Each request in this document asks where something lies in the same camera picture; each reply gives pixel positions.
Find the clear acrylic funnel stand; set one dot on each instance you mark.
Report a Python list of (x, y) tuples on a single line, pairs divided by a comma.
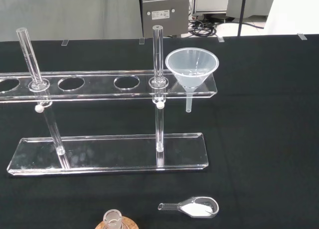
[(112, 151)]

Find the black upright pole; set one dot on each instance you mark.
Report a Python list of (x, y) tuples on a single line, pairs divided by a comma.
[(241, 12)]

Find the small round-bottom glass flask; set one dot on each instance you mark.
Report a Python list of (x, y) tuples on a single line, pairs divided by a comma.
[(112, 217)]

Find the clear tape strip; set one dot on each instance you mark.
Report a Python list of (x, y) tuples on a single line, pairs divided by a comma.
[(64, 43), (220, 39), (302, 36), (141, 41)]

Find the glass weighing funnel white powder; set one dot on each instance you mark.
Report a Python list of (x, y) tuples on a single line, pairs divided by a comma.
[(197, 209)]

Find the grey metal equipment box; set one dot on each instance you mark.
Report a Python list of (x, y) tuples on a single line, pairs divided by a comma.
[(164, 4)]

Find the black bench cloth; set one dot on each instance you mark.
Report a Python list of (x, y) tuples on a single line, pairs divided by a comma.
[(249, 139)]

